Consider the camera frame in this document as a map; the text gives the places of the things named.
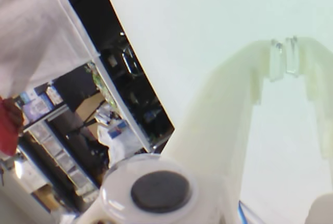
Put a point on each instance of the blue printed box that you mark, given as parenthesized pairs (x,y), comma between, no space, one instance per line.
(36,109)

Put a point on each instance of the person right hand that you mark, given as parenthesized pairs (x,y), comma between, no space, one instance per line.
(15,116)

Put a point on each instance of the googly eye sticker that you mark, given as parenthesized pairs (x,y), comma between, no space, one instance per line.
(160,191)

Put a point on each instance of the pink plastic plate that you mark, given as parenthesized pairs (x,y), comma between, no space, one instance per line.
(6,135)

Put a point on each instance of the large brown cardboard box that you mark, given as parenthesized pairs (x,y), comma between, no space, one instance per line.
(88,109)

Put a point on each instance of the clear plastic drawer stack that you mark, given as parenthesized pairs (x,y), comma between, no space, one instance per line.
(65,160)

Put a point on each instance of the white yellow printed box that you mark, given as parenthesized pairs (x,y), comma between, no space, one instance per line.
(54,95)

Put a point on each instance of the person in white shirt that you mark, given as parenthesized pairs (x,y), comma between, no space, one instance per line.
(31,26)

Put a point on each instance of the grey metal shelf unit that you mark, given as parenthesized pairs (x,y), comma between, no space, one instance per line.
(46,118)

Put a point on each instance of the white post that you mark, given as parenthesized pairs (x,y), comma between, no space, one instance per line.
(123,105)

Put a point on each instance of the white plastic bag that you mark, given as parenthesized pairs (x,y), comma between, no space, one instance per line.
(119,146)

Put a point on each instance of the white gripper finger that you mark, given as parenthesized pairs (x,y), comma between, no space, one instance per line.
(213,130)
(320,83)

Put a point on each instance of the black equipment rack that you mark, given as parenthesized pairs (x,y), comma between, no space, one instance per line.
(135,86)

